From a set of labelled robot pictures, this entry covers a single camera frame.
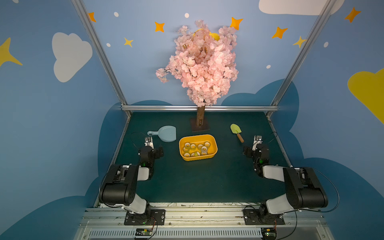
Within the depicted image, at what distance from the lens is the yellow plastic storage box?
0.96 m

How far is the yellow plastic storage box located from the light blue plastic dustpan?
106 mm

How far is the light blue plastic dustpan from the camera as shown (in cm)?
107
